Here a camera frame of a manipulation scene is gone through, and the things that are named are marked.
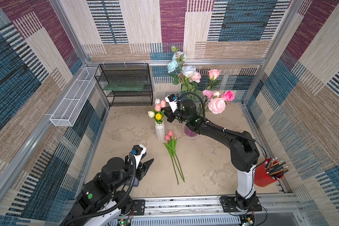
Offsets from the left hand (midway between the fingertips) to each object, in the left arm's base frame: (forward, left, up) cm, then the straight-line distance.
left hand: (149, 157), depth 65 cm
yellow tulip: (+19, -4, +6) cm, 20 cm away
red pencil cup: (-2, -63, -15) cm, 64 cm away
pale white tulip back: (+30, -3, +6) cm, 31 cm away
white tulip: (+22, 0, +5) cm, 22 cm away
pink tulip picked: (+14, -10, -23) cm, 29 cm away
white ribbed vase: (+23, -3, -11) cm, 26 cm away
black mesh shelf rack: (+62, +19, +5) cm, 65 cm away
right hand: (+30, -6, 0) cm, 30 cm away
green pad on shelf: (+49, +20, +3) cm, 53 cm away
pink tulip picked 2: (+20, -12, -21) cm, 31 cm away
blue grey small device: (-5, +10, -22) cm, 25 cm away
